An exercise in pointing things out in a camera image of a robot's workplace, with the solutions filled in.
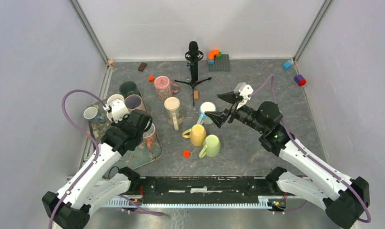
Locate purple red block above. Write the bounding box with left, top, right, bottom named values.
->
left=294, top=74, right=307, bottom=87

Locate tall seashell cream mug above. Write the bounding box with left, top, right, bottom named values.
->
left=164, top=97, right=184, bottom=131

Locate blue white mug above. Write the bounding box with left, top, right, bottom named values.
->
left=197, top=102, right=217, bottom=125

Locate purple cable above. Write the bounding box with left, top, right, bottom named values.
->
left=249, top=74, right=372, bottom=223
left=48, top=90, right=111, bottom=229

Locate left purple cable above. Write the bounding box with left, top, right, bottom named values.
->
left=48, top=90, right=111, bottom=229

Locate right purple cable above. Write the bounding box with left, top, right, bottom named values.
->
left=249, top=74, right=372, bottom=223

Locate orange curved block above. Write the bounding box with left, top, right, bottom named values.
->
left=208, top=49, right=219, bottom=60

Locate floral green tray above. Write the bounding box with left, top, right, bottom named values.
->
left=88, top=101, right=162, bottom=169

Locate iridescent pink mug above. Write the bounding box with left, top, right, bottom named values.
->
left=124, top=94, right=147, bottom=113

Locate wooden block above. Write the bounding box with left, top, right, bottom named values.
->
left=193, top=90, right=200, bottom=101

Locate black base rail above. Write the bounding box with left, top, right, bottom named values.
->
left=124, top=176, right=284, bottom=204

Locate yellow-green octagonal mug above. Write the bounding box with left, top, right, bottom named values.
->
left=107, top=94, right=126, bottom=109

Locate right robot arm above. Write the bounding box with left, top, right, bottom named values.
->
left=205, top=92, right=372, bottom=229

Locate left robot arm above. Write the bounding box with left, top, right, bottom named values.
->
left=42, top=109, right=152, bottom=229

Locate red cube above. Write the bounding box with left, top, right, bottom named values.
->
left=182, top=150, right=190, bottom=158

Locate grey lego baseplate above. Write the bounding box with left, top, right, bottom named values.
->
left=208, top=54, right=231, bottom=72

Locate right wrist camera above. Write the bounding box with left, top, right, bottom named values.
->
left=233, top=82, right=254, bottom=102

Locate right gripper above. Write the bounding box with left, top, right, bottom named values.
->
left=204, top=91, right=266, bottom=134

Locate small grey-blue mug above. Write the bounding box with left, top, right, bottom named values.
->
left=83, top=106, right=105, bottom=124

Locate blue block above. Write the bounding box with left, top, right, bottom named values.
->
left=282, top=60, right=293, bottom=70

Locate dark green mug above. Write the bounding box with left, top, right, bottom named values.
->
left=119, top=81, right=141, bottom=99

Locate light green mug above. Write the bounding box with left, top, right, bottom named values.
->
left=199, top=135, right=221, bottom=158

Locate yellow mug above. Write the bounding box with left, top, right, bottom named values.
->
left=182, top=124, right=207, bottom=146

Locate salmon flower mug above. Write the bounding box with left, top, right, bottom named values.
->
left=143, top=124, right=157, bottom=149

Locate pink ghost pattern mug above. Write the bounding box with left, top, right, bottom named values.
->
left=153, top=76, right=180, bottom=102

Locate black microphone on tripod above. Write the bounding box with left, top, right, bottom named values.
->
left=175, top=41, right=212, bottom=95

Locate green lego brick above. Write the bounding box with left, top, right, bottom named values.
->
left=215, top=52, right=222, bottom=59

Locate brown block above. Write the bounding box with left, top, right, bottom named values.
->
left=138, top=62, right=147, bottom=72

